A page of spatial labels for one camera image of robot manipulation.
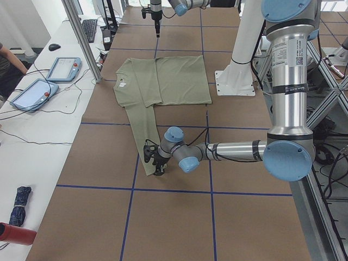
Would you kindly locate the near blue teach pendant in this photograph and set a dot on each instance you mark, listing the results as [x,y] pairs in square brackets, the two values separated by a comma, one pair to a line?
[35,96]

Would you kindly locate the seated person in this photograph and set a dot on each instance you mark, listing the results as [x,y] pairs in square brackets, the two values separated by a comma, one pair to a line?
[12,70]

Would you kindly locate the brown paper table cover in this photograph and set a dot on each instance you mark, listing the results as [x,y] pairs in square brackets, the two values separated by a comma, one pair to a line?
[105,207]

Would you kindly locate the folded dark blue umbrella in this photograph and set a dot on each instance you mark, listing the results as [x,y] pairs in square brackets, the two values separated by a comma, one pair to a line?
[18,212]

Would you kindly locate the olive green long-sleeve shirt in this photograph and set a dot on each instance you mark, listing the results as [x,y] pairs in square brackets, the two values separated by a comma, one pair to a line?
[159,81]

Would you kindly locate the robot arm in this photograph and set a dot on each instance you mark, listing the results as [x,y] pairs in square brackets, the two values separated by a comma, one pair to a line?
[288,152]
[180,7]

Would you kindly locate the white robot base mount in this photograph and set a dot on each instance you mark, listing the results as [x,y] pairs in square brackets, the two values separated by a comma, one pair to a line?
[237,79]

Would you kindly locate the black computer mouse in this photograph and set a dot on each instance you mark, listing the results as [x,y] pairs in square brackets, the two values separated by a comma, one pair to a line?
[53,47]

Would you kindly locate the aluminium frame post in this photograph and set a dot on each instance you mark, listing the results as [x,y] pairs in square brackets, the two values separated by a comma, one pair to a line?
[76,25]

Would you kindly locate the black monitor stand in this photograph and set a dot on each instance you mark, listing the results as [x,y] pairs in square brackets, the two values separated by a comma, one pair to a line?
[109,16]

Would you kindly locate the far blue teach pendant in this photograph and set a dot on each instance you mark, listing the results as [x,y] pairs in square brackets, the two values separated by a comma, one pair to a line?
[64,69]

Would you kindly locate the blue teach pendant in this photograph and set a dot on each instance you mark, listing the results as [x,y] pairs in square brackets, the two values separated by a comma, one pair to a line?
[35,96]
[64,69]

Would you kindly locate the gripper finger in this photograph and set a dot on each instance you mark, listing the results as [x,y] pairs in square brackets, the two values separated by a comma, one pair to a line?
[157,173]
[157,31]

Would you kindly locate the red water bottle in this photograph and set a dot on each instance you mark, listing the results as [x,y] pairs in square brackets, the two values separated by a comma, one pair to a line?
[17,235]

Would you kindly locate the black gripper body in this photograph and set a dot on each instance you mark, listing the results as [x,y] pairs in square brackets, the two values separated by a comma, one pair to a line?
[160,161]
[156,19]

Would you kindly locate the black keyboard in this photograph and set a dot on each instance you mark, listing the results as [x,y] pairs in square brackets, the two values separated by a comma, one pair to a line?
[89,28]

